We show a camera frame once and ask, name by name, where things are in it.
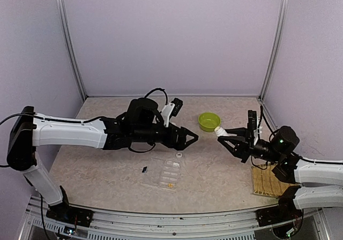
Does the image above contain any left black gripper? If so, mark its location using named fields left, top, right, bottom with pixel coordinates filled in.
left=133, top=123, right=199, bottom=151

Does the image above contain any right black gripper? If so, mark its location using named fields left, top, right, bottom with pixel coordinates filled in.
left=218, top=127, right=282, bottom=163

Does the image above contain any small white pill bottle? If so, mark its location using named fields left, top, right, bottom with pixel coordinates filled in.
left=214, top=126, right=229, bottom=137

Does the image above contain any clear plastic pill organizer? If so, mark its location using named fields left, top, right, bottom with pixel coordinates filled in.
left=141, top=157, right=181, bottom=190

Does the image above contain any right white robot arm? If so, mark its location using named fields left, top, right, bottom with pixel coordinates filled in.
left=214, top=126, right=342, bottom=221

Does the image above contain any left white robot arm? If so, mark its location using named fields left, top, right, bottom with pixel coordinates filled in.
left=6, top=97, right=198, bottom=221

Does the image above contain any green plastic bowl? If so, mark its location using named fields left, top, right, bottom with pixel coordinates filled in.
left=198, top=112, right=221, bottom=132

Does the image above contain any woven bamboo tray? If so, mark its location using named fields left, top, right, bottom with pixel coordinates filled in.
left=251, top=164, right=297, bottom=198

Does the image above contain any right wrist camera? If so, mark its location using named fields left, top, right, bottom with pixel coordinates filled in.
left=247, top=110, right=262, bottom=145

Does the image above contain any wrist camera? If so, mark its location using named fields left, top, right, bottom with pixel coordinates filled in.
left=161, top=98, right=183, bottom=128
left=247, top=110, right=262, bottom=145

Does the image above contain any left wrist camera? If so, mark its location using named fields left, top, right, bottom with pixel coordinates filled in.
left=161, top=98, right=183, bottom=128

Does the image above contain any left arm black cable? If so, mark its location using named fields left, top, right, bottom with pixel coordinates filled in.
left=143, top=87, right=169, bottom=106

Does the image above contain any right aluminium frame post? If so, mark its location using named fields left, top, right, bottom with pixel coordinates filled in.
left=259, top=0, right=289, bottom=103

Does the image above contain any aluminium frame post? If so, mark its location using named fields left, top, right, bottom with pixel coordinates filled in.
left=259, top=0, right=289, bottom=103
left=56, top=0, right=88, bottom=102

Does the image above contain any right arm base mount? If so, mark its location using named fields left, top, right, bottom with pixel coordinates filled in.
left=256, top=199, right=303, bottom=227

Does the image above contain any aluminium front rail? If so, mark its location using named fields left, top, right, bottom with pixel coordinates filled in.
left=17, top=196, right=332, bottom=240

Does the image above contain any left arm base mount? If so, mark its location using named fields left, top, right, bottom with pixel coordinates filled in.
left=46, top=186, right=94, bottom=228

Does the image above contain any left aluminium frame post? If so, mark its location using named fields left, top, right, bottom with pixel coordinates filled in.
left=56, top=0, right=88, bottom=102

